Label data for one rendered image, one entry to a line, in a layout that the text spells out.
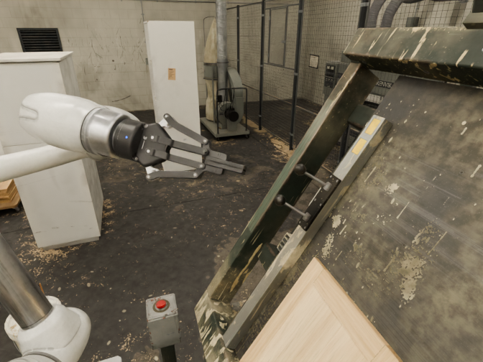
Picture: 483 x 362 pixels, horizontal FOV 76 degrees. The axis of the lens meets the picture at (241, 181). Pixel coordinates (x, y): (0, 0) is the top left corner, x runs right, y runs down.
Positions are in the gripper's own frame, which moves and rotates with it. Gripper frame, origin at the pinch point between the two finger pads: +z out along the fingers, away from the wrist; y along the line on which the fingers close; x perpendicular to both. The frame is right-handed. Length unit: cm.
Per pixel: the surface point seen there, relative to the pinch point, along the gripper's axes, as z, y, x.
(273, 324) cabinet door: 18, 43, -50
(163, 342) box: -21, 72, -71
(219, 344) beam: 2, 61, -62
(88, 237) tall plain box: -170, 92, -233
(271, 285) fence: 14, 32, -55
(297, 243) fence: 19, 16, -51
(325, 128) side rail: 18, -27, -63
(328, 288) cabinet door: 29, 24, -39
